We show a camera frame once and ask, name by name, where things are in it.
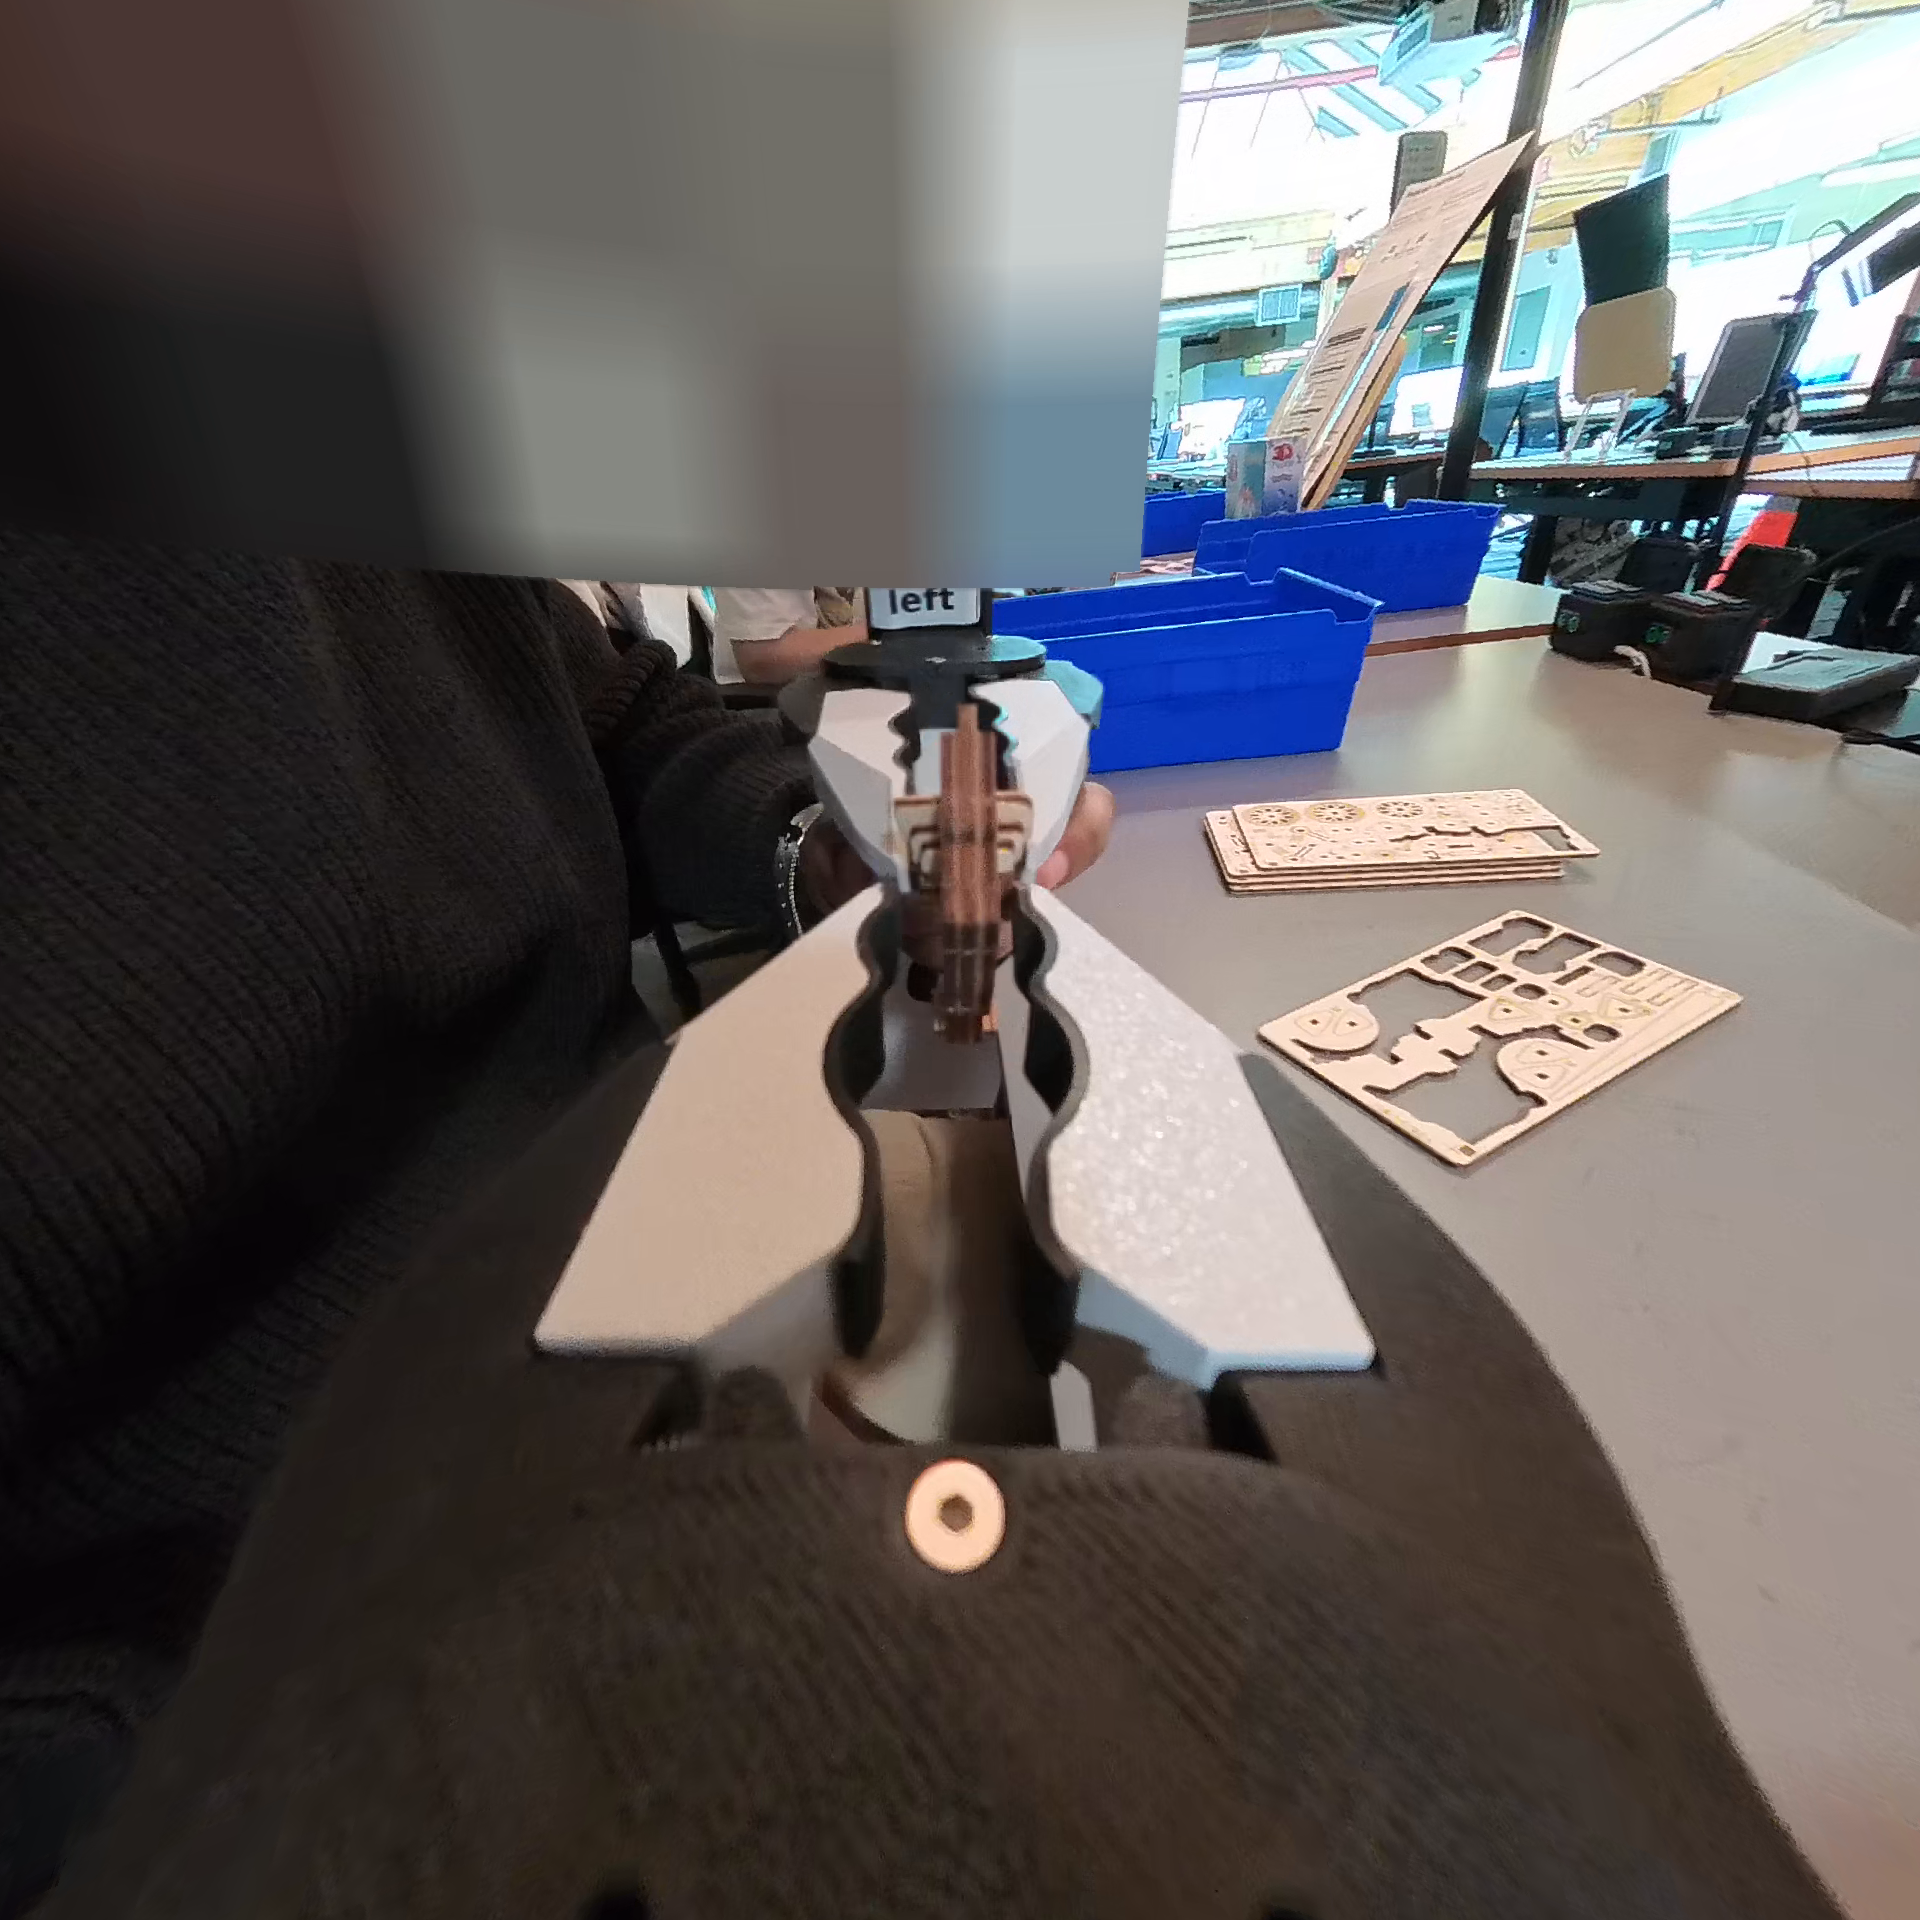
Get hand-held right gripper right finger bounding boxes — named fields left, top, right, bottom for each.
left=1004, top=882, right=1377, bottom=1389

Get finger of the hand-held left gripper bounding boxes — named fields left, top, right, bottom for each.
left=974, top=681, right=1094, bottom=890
left=807, top=681, right=965, bottom=906

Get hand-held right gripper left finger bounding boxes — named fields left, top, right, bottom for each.
left=532, top=882, right=903, bottom=1360

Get wooden model assembly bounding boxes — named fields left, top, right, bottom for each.
left=891, top=702, right=1041, bottom=1048

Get person's left forearm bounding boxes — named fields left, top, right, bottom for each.
left=598, top=636, right=824, bottom=944

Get grey desk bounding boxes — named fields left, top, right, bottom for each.
left=1053, top=578, right=1920, bottom=1920

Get person's left hand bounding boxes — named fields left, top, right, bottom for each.
left=1037, top=778, right=1121, bottom=897

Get large blue plastic bin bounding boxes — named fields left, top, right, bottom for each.
left=987, top=564, right=1383, bottom=778

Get small blue plastic bin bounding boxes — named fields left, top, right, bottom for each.
left=1140, top=491, right=1251, bottom=563

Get punched wooden puzzle sheet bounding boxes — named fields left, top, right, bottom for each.
left=1253, top=908, right=1745, bottom=1168

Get colourful printed box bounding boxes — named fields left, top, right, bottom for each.
left=1225, top=433, right=1308, bottom=523

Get stack of wooden puzzle sheets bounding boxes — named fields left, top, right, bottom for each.
left=1201, top=791, right=1603, bottom=897

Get long blue plastic bin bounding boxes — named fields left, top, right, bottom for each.
left=1191, top=499, right=1503, bottom=615

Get black knit sweater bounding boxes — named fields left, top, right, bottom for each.
left=0, top=530, right=824, bottom=1920

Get brown cardboard sign board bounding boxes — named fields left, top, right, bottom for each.
left=1268, top=132, right=1542, bottom=508

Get black battery charger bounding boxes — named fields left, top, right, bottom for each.
left=1548, top=574, right=1759, bottom=686

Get black pillar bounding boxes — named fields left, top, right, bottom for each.
left=1437, top=0, right=1572, bottom=507

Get background wooden table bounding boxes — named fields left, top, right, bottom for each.
left=1466, top=424, right=1920, bottom=504

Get flat black device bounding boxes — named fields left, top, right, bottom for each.
left=1710, top=648, right=1920, bottom=742

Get black monitor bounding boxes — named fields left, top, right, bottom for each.
left=1684, top=309, right=1820, bottom=432

